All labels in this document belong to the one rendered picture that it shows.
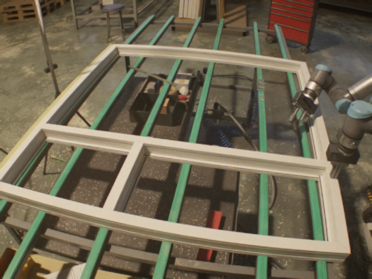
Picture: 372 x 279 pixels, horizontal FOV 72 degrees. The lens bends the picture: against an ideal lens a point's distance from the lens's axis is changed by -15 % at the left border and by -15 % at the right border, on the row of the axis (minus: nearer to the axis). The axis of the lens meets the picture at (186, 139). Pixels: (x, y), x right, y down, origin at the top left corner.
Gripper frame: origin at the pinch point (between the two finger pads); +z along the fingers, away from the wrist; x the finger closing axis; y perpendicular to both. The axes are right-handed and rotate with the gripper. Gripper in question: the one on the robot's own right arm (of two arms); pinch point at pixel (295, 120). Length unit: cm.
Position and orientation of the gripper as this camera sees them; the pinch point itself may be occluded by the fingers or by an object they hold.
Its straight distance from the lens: 155.1
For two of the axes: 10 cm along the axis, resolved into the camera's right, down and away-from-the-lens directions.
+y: 1.6, 1.6, -9.7
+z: -5.4, 8.4, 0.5
